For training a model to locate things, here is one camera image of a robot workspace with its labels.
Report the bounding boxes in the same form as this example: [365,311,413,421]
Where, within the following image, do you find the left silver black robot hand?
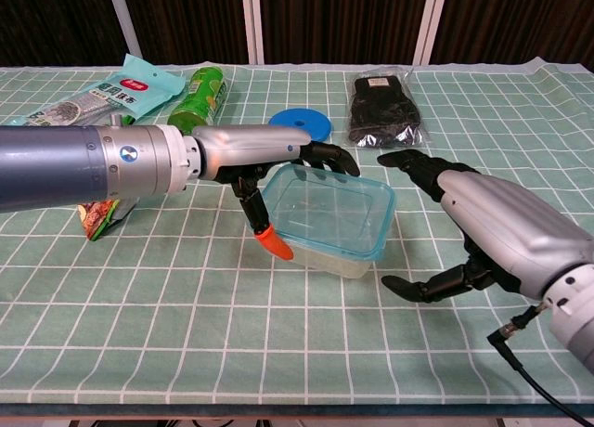
[192,124,361,262]

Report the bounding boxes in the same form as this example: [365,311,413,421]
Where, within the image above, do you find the white screen frame post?
[240,0,265,65]
[105,0,143,59]
[412,0,449,66]

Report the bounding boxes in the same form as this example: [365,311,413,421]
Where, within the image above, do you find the green white checked tablecloth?
[0,55,594,406]

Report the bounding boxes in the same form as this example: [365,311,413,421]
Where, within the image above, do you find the black gloves in clear bag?
[345,67,431,150]

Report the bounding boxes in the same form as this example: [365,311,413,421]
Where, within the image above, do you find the teal dishcloth package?
[2,54,186,128]

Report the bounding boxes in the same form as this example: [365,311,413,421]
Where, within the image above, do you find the green cylindrical snack can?
[166,66,228,136]

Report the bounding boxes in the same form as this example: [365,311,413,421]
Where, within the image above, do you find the green orange snack bag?
[76,198,136,241]

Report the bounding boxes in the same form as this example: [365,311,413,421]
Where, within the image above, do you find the blue round lid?
[268,109,334,143]

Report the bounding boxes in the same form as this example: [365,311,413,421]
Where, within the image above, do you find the clear blue-rimmed plastic container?
[245,162,398,279]

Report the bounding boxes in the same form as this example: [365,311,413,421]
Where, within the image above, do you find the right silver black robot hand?
[376,149,594,304]

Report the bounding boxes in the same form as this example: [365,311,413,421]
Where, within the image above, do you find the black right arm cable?
[486,304,594,427]

